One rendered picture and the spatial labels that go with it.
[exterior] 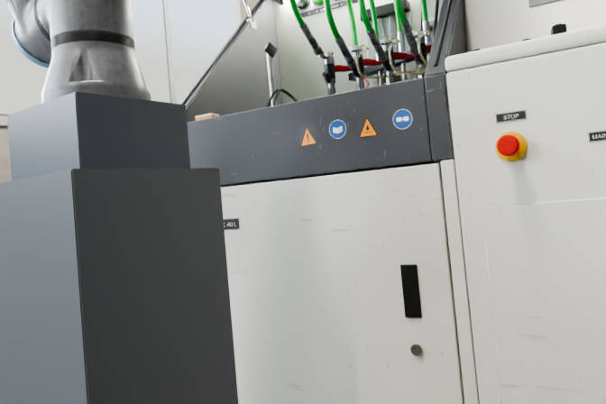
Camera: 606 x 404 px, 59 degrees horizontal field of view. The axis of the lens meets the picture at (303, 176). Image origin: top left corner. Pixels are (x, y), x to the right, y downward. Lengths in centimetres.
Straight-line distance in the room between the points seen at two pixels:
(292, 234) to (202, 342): 42
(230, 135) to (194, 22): 232
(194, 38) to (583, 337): 290
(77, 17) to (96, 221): 30
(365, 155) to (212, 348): 48
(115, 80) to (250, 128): 47
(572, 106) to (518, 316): 37
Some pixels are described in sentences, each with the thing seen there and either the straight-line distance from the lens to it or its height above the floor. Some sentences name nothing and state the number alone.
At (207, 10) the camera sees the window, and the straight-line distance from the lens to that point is 362.
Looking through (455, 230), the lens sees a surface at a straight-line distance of 101.
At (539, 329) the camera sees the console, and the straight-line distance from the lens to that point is 102.
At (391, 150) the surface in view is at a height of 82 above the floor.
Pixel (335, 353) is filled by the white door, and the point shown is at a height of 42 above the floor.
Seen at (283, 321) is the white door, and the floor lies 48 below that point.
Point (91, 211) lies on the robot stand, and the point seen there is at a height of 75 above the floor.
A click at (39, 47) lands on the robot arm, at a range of 97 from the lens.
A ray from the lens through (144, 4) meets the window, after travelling 328.
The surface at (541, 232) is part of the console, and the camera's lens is 99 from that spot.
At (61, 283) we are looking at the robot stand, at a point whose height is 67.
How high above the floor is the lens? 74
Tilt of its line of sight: 3 degrees up
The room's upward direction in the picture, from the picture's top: 5 degrees counter-clockwise
